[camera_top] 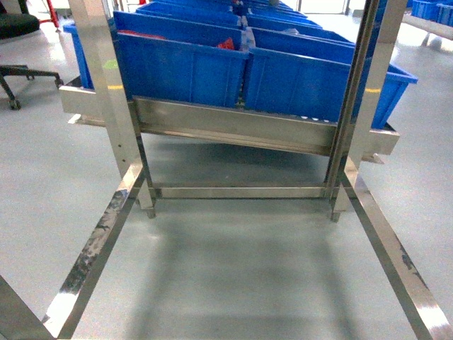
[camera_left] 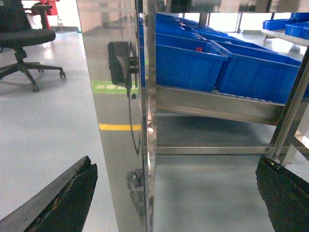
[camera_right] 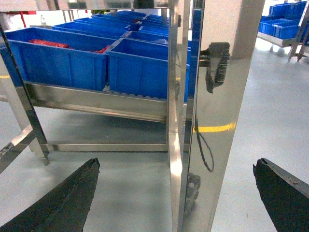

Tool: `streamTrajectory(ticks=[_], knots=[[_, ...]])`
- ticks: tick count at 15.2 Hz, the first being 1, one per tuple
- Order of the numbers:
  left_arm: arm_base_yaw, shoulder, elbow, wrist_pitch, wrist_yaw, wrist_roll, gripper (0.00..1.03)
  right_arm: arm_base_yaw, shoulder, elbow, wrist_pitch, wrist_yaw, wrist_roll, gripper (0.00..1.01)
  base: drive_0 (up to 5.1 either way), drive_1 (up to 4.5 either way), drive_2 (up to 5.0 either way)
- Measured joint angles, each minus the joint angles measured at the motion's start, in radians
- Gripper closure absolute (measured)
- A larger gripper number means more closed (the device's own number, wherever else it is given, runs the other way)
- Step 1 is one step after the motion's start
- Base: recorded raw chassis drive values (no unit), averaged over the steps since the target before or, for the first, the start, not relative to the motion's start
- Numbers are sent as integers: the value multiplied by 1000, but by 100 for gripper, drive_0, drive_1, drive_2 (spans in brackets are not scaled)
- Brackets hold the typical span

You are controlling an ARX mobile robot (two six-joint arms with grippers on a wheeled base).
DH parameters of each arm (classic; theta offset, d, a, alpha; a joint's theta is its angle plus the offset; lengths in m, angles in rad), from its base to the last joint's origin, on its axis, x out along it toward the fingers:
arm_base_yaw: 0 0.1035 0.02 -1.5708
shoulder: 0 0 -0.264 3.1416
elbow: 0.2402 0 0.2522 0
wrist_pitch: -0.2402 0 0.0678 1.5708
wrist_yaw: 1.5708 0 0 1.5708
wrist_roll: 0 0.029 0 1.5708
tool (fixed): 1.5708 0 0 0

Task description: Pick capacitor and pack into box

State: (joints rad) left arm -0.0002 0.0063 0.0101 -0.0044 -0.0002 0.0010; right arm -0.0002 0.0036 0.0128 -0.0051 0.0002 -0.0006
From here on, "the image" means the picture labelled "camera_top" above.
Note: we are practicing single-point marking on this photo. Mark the front right blue bin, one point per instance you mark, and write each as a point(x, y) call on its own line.
point(297, 84)

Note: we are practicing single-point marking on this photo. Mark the blue bin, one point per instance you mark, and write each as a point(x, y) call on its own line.
point(297, 84)
point(436, 11)
point(85, 76)
point(180, 71)
point(179, 30)
point(304, 45)

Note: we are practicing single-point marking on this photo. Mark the front left blue bin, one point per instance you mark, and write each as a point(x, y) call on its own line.
point(180, 71)

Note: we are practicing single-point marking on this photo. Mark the stainless steel flow rack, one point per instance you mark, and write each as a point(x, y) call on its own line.
point(344, 143)

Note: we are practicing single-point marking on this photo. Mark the far left side blue bin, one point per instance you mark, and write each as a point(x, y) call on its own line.
point(85, 76)

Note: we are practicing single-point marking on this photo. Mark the black office chair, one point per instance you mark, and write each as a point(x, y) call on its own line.
point(15, 25)

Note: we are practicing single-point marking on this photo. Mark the far right side blue bin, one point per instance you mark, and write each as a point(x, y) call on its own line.
point(436, 11)

